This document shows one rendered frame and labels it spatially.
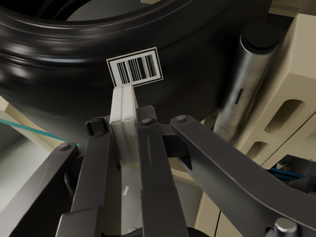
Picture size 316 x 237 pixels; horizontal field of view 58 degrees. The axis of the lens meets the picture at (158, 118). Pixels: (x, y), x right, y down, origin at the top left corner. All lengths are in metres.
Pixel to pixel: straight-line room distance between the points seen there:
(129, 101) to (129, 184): 0.79
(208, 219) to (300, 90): 0.60
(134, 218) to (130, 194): 0.08
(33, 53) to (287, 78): 0.30
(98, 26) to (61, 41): 0.05
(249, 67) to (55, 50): 0.24
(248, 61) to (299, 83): 0.06
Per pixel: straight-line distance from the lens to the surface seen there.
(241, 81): 0.41
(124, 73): 0.34
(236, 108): 0.48
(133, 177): 0.97
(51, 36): 0.38
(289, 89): 0.37
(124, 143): 0.16
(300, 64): 0.36
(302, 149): 0.80
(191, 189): 0.95
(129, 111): 0.17
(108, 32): 0.36
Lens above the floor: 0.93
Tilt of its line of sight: 11 degrees up
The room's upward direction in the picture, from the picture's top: 75 degrees counter-clockwise
